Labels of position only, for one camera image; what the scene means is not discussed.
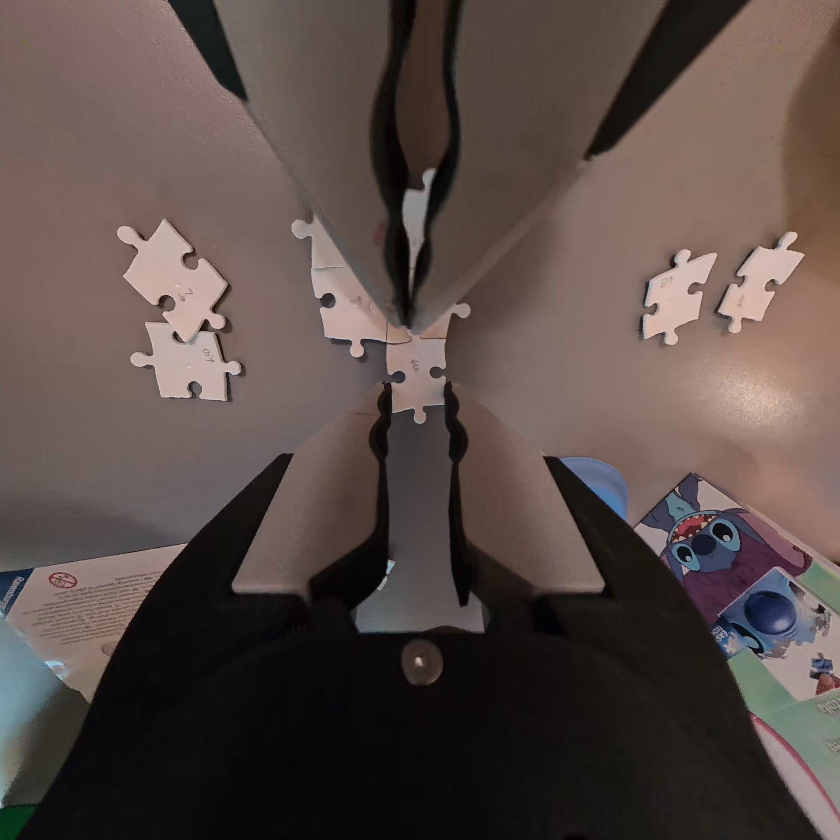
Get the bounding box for white puzzle piece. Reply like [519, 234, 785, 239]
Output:
[130, 322, 242, 401]
[382, 331, 448, 424]
[641, 249, 718, 347]
[717, 231, 806, 333]
[117, 218, 228, 343]

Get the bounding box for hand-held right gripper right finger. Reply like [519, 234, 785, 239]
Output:
[444, 382, 609, 607]

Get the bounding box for white printed puzzle bag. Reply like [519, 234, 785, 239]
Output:
[0, 543, 191, 706]

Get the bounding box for cartoon print puzzle box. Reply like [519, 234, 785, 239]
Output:
[633, 472, 840, 815]

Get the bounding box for assembled white puzzle pieces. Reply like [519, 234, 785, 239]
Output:
[290, 167, 472, 360]

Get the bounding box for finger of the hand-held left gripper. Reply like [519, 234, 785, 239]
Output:
[410, 0, 658, 330]
[215, 0, 421, 330]

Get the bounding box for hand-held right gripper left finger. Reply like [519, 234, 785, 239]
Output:
[231, 382, 392, 613]

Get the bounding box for blue round plastic stand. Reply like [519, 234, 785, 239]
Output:
[558, 456, 629, 526]

